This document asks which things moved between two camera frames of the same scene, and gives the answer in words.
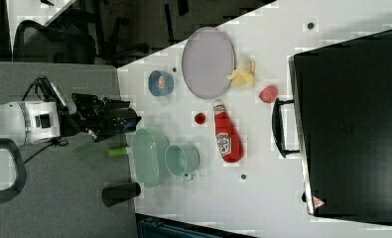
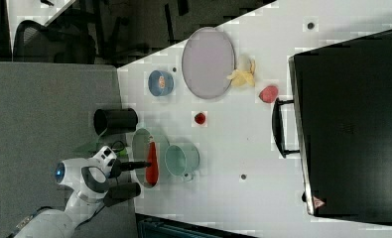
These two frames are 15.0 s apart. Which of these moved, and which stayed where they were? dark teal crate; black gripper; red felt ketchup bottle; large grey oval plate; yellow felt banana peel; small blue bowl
Moved: red felt ketchup bottle; black gripper
Stayed: yellow felt banana peel; small blue bowl; dark teal crate; large grey oval plate
